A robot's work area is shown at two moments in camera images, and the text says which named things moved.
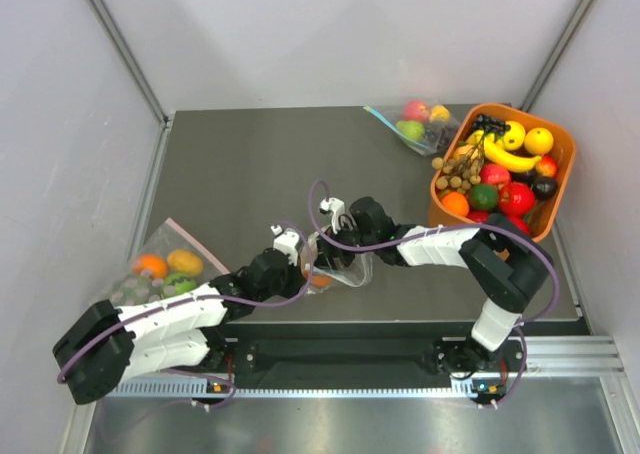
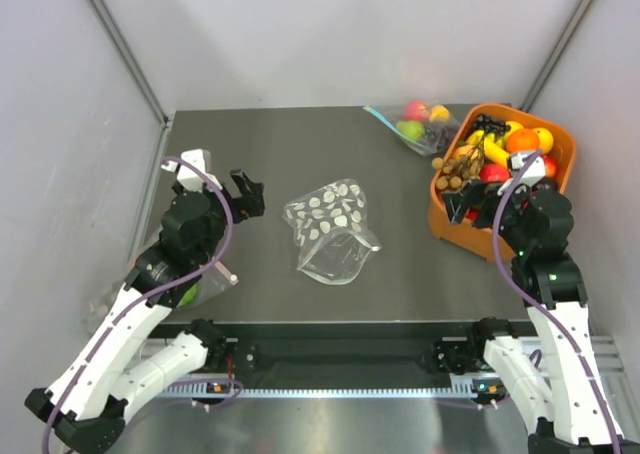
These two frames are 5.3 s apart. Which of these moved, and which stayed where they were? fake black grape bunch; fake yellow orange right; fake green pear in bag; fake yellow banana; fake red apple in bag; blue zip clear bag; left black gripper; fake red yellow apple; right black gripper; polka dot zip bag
Moved: right black gripper; polka dot zip bag; left black gripper
Stayed: blue zip clear bag; fake green pear in bag; fake red yellow apple; fake red apple in bag; fake yellow orange right; fake black grape bunch; fake yellow banana
